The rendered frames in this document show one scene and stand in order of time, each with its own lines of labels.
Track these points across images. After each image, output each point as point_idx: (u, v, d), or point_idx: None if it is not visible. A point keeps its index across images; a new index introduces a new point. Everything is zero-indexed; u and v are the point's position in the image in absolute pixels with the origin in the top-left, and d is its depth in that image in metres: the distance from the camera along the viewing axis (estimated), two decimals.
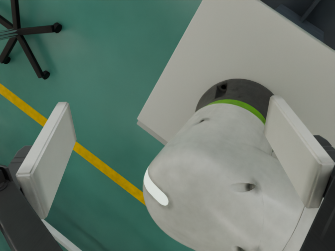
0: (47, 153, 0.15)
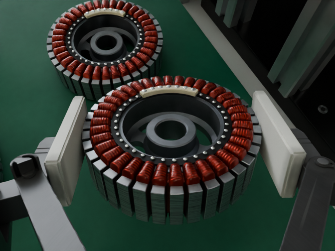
0: (70, 144, 0.16)
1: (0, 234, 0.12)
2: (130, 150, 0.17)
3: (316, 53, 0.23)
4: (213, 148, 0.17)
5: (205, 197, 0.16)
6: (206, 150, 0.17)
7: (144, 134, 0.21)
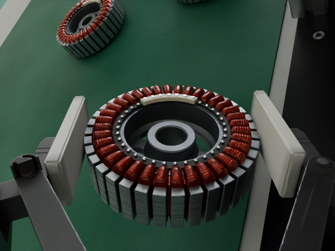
0: (70, 144, 0.16)
1: (0, 234, 0.12)
2: (132, 154, 0.17)
3: None
4: (213, 152, 0.17)
5: (205, 199, 0.16)
6: (206, 154, 0.18)
7: (144, 141, 0.22)
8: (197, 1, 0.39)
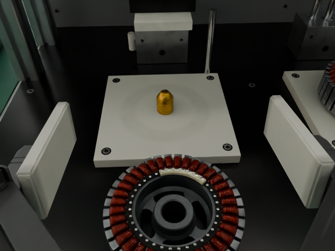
0: (47, 153, 0.15)
1: None
2: (134, 227, 0.23)
3: (1, 40, 0.38)
4: (195, 245, 0.22)
5: None
6: (189, 244, 0.22)
7: (156, 204, 0.26)
8: None
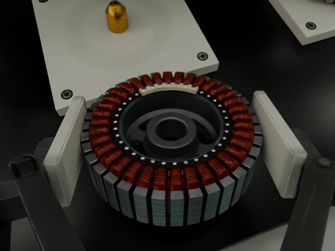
0: (69, 144, 0.16)
1: None
2: (130, 153, 0.17)
3: None
4: (214, 151, 0.17)
5: (205, 200, 0.16)
6: (207, 152, 0.17)
7: (144, 133, 0.21)
8: None
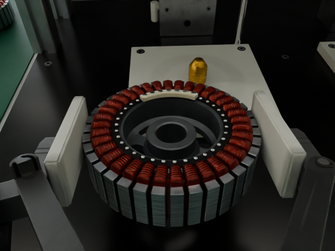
0: (70, 144, 0.16)
1: (0, 234, 0.12)
2: (131, 152, 0.17)
3: (17, 6, 0.35)
4: (213, 150, 0.17)
5: (205, 198, 0.16)
6: (206, 152, 0.17)
7: (144, 138, 0.21)
8: None
